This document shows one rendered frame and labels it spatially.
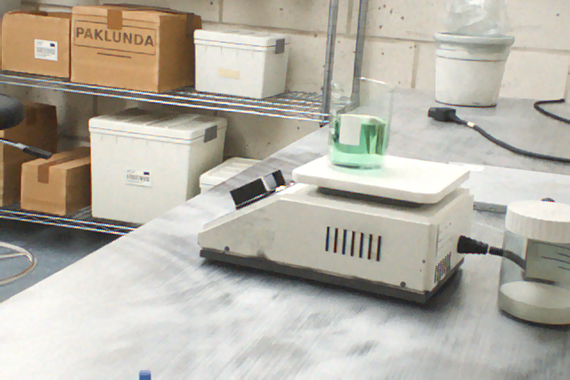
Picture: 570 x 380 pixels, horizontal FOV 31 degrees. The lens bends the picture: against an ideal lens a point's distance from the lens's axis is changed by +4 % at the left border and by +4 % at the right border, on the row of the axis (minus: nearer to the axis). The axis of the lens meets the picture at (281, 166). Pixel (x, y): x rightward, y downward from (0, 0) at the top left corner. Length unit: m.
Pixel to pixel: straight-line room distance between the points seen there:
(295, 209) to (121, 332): 0.18
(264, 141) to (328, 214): 2.63
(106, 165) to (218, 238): 2.38
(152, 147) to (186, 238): 2.21
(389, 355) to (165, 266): 0.23
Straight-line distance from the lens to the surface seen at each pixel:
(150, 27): 3.05
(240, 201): 0.84
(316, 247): 0.79
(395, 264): 0.77
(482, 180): 1.20
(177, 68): 3.17
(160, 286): 0.78
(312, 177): 0.78
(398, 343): 0.70
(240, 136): 3.43
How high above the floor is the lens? 1.01
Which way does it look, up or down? 12 degrees down
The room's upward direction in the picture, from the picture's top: 4 degrees clockwise
